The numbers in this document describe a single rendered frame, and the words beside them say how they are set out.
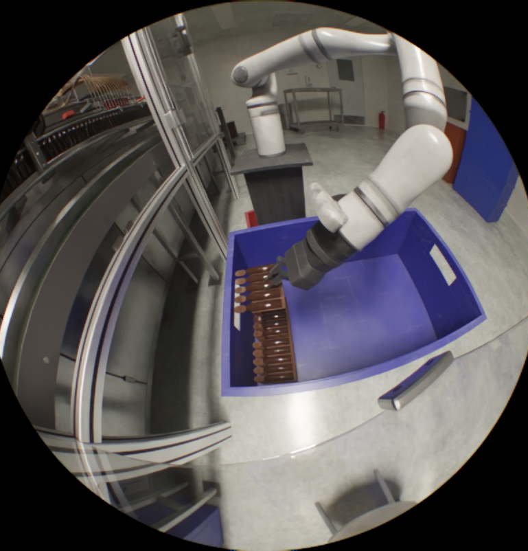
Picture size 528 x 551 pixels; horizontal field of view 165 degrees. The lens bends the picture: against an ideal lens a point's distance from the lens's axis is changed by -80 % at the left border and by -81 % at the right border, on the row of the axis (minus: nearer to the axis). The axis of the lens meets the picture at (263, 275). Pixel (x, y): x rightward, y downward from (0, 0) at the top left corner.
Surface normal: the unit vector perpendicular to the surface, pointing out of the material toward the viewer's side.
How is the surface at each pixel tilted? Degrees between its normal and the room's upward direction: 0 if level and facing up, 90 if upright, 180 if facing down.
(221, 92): 90
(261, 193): 90
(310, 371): 0
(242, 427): 0
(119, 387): 90
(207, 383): 0
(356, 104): 90
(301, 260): 42
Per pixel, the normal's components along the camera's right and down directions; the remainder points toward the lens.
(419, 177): -0.53, 0.62
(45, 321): 0.98, -0.16
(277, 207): -0.10, 0.81
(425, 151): -0.77, 0.36
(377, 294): -0.19, -0.58
